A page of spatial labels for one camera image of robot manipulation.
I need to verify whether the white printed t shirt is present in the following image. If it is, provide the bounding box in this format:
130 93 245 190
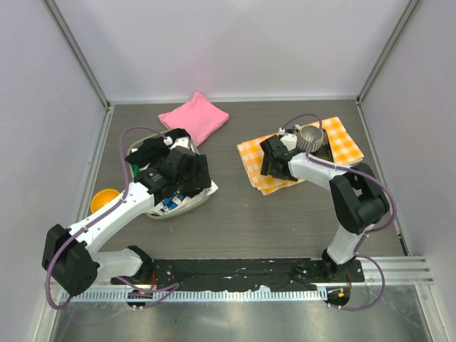
146 181 219 219

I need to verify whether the black t shirt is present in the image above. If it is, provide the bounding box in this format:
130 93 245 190
123 128 212 202

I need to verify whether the grey laundry basket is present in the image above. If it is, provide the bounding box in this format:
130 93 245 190
125 129 218 219

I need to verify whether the orange checkered cloth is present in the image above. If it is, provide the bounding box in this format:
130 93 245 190
237 117 364 196

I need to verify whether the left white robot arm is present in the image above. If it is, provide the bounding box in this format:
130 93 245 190
42 147 217 296

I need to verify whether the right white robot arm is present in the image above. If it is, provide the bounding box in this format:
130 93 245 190
260 135 390 279

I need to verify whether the grey striped ceramic cup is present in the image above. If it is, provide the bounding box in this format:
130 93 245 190
291 125 328 153

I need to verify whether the green t shirt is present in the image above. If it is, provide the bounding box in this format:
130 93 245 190
131 164 141 176

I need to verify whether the black floral square plate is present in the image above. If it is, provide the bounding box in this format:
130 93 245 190
312 142 334 162

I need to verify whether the pink folded towel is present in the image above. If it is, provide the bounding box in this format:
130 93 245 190
158 92 229 146

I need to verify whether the orange plastic bowl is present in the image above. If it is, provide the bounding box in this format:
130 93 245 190
90 188 120 214

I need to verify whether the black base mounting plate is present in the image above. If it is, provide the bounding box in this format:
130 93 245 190
126 258 365 292

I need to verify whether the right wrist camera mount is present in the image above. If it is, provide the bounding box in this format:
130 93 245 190
278 128 297 151

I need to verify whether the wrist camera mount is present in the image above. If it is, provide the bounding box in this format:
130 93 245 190
278 128 297 151
163 136 194 152

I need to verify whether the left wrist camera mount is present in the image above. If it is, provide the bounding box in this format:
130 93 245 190
163 136 194 152

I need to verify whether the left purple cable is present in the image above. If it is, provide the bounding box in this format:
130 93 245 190
46 126 181 311

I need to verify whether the white slotted cable duct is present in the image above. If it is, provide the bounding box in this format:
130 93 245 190
71 286 327 305

